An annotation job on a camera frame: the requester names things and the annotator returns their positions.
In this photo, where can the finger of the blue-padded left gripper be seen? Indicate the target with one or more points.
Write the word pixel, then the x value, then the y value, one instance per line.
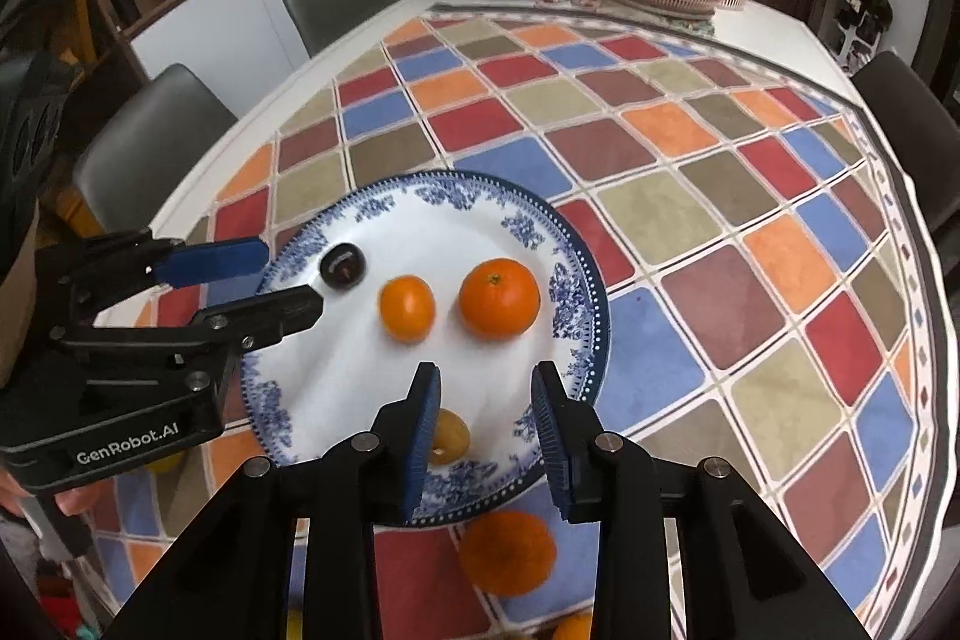
pixel 247 324
pixel 191 265

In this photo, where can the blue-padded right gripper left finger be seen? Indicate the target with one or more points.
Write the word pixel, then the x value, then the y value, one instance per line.
pixel 228 575

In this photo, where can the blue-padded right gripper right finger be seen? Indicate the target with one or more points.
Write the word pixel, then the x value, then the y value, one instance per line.
pixel 744 574

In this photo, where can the dark plum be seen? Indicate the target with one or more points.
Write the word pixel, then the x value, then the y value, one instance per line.
pixel 344 266

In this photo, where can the small orange mandarin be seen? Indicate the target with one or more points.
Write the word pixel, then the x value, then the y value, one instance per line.
pixel 406 308
pixel 573 627

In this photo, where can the small brown longan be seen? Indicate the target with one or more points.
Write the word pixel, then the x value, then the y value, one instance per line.
pixel 451 439

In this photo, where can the large orange mandarin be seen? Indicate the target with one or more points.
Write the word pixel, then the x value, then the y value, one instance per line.
pixel 507 553

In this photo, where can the yellow round fruit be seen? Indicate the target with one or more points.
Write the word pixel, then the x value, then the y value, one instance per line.
pixel 171 464

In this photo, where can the dark chair near left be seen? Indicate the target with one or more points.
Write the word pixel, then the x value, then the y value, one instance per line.
pixel 144 152

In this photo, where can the blue and white plate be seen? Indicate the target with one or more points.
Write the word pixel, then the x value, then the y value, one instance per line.
pixel 313 389

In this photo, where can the dark chair right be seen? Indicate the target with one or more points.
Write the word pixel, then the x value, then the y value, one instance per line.
pixel 920 131

